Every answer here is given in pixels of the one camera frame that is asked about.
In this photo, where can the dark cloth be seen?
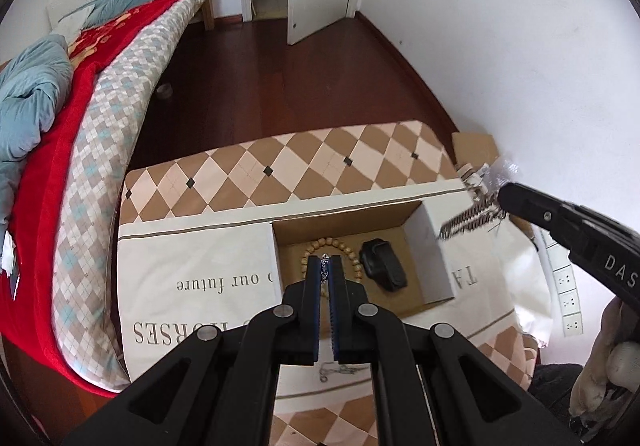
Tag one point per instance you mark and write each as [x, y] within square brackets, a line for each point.
[555, 386]

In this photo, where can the white power strip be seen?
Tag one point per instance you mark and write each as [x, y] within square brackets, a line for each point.
[567, 298]

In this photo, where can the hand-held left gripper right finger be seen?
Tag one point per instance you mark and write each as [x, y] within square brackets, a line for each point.
[338, 306]

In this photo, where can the cardboard piece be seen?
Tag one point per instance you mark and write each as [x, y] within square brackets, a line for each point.
[475, 149]

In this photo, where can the checkered bed mattress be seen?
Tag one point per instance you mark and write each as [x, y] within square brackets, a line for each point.
[107, 136]

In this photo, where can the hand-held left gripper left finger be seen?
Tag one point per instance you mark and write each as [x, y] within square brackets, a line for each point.
[313, 306]

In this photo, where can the cardboard box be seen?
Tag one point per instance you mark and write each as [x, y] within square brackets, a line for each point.
[432, 251]

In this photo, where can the person's right hand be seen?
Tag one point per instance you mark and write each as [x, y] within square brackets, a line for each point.
[600, 356]

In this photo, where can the black car key fob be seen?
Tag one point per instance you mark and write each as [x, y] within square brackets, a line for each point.
[382, 263]

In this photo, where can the small round floor object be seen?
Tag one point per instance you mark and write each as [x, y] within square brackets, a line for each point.
[164, 91]

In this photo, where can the clear plastic bag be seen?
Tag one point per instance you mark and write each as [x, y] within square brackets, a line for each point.
[502, 171]

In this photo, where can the red blanket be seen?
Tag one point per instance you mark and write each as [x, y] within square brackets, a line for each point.
[47, 186]

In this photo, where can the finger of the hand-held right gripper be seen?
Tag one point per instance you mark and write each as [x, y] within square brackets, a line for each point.
[540, 213]

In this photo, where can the bed with red blanket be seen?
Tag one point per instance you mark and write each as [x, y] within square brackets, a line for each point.
[209, 9]

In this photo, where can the blue quilt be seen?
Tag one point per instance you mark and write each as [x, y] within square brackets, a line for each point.
[30, 96]

